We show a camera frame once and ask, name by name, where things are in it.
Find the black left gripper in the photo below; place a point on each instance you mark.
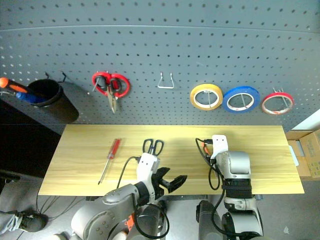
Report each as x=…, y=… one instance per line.
x=160, y=190

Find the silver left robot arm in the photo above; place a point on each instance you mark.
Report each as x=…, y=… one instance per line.
x=110, y=207

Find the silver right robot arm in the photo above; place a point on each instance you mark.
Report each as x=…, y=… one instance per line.
x=238, y=165

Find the yellow tape roll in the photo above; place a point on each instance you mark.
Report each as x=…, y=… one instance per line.
x=193, y=98

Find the blue tape roll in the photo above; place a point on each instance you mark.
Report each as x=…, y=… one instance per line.
x=226, y=103

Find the red tape roll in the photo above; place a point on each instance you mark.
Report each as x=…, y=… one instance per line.
x=265, y=106

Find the grey metal pegboard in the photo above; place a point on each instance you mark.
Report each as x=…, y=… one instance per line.
x=160, y=37

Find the dark grey rounded shape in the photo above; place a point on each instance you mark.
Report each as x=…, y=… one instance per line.
x=147, y=220
x=207, y=220

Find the black cylindrical tool cup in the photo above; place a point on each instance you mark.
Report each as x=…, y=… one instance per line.
x=60, y=107

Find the flat cardboard box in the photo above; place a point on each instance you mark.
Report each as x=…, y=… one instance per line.
x=296, y=135

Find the silver peg hook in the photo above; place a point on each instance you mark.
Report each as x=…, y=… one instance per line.
x=281, y=93

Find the large cardboard box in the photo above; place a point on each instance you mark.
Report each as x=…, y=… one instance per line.
x=311, y=155

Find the black shoe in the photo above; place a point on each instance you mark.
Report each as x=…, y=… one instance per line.
x=32, y=221

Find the black cabinet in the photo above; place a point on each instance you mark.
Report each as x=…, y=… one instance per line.
x=22, y=147

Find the orange and black screwdriver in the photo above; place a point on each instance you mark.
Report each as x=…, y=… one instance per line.
x=15, y=86

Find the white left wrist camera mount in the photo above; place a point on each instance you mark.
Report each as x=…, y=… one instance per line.
x=146, y=165

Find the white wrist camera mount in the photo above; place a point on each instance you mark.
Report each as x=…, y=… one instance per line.
x=146, y=165
x=220, y=146

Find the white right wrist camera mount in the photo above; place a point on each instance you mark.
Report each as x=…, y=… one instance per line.
x=220, y=146

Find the white plastic table bracket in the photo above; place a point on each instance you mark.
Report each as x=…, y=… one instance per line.
x=293, y=155

